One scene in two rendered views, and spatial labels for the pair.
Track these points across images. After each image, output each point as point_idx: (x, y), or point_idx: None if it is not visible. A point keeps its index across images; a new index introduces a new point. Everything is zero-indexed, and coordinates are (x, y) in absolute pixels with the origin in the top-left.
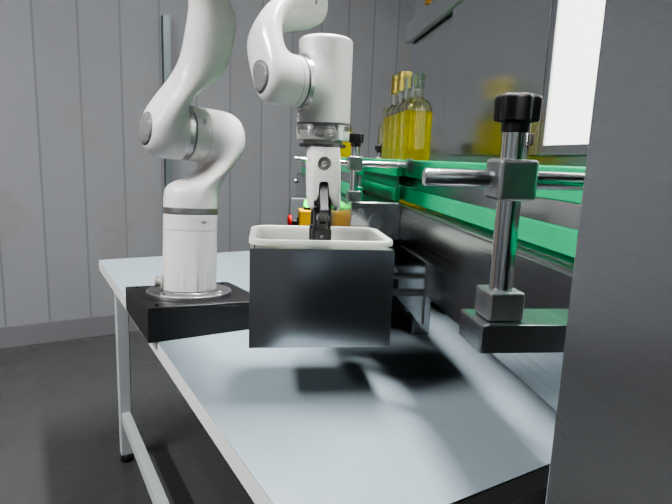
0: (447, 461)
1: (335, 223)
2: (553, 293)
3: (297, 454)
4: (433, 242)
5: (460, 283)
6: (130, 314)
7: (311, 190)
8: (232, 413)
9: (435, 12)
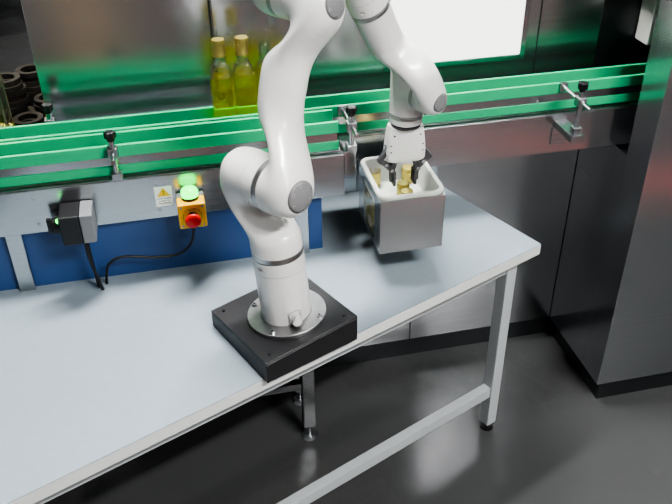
0: (466, 216)
1: None
2: (533, 124)
3: (480, 253)
4: None
5: (459, 146)
6: (289, 370)
7: (424, 149)
8: (451, 277)
9: None
